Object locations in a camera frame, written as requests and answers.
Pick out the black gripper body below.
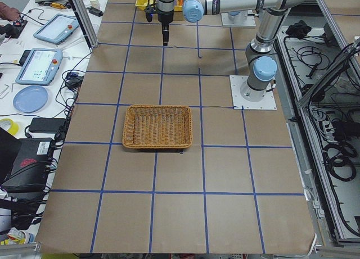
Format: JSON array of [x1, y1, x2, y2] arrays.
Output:
[[157, 10, 173, 30]]

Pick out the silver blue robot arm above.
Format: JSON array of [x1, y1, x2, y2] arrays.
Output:
[[147, 0, 305, 102]]

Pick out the yellow tape roll on desk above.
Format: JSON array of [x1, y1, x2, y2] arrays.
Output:
[[0, 119, 19, 135]]

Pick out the yellow plastic bin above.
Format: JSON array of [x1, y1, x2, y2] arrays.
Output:
[[134, 0, 184, 12]]

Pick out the white paper cup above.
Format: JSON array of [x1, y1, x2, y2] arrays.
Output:
[[89, 0, 100, 9]]

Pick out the woven wicker basket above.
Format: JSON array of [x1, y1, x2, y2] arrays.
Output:
[[122, 104, 193, 149]]

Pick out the upper teach pendant tablet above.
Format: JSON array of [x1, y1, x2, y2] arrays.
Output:
[[33, 13, 79, 45]]

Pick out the teach pendant tablet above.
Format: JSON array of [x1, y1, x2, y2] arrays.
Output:
[[33, 13, 79, 45], [15, 48, 63, 86]]

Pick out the lower teach pendant tablet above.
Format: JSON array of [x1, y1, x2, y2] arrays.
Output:
[[15, 48, 63, 86]]

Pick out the black cloth bundle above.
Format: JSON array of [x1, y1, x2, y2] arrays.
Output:
[[285, 20, 312, 39]]

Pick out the blue plate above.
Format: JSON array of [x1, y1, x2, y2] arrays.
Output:
[[13, 85, 48, 113]]

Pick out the black power adapter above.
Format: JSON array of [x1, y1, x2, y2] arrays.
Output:
[[28, 117, 65, 133]]

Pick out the black computer box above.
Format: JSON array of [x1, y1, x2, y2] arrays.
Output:
[[1, 138, 55, 193]]

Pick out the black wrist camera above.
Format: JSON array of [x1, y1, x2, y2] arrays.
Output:
[[145, 6, 154, 22]]

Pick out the aluminium frame post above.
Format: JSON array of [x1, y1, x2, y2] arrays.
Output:
[[68, 0, 98, 49]]

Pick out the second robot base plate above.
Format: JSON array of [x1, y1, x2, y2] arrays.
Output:
[[221, 10, 256, 29]]

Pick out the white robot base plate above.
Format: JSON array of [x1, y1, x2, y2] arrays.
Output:
[[229, 75, 277, 110]]

